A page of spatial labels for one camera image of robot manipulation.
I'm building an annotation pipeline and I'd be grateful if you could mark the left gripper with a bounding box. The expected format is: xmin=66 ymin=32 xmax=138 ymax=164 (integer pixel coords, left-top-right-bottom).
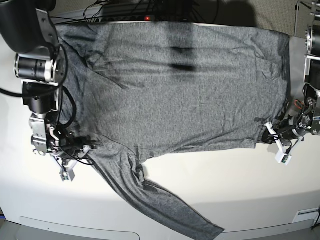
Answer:
xmin=261 ymin=117 xmax=305 ymax=155

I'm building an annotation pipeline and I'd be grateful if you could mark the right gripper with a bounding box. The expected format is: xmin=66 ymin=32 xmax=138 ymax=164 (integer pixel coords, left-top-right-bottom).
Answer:
xmin=48 ymin=129 xmax=96 ymax=175

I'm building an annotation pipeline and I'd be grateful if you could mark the grey long-sleeve T-shirt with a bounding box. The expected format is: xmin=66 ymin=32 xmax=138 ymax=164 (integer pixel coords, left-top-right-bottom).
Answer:
xmin=57 ymin=22 xmax=290 ymax=240

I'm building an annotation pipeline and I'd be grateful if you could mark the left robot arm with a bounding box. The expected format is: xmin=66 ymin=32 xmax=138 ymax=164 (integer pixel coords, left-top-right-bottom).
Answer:
xmin=262 ymin=25 xmax=320 ymax=165

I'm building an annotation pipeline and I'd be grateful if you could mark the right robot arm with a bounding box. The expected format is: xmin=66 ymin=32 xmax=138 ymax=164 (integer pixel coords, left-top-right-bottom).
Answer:
xmin=0 ymin=0 xmax=94 ymax=181

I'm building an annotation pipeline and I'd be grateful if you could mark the black power strip red light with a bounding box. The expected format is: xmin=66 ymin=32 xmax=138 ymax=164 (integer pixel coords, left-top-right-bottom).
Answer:
xmin=84 ymin=14 xmax=184 ymax=23

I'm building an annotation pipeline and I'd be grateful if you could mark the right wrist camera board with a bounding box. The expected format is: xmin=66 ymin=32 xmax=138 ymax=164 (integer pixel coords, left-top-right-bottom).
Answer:
xmin=59 ymin=168 xmax=75 ymax=182

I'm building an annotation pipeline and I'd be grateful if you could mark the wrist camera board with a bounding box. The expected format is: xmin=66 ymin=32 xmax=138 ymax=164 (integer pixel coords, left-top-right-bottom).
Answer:
xmin=59 ymin=168 xmax=75 ymax=182
xmin=275 ymin=151 xmax=292 ymax=166

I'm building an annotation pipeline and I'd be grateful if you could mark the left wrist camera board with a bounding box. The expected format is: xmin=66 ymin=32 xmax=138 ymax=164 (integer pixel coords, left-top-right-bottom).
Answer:
xmin=275 ymin=151 xmax=292 ymax=166

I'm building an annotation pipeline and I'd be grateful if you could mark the white metal stand frame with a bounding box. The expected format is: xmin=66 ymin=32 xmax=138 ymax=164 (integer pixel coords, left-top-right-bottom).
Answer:
xmin=293 ymin=0 xmax=320 ymax=38

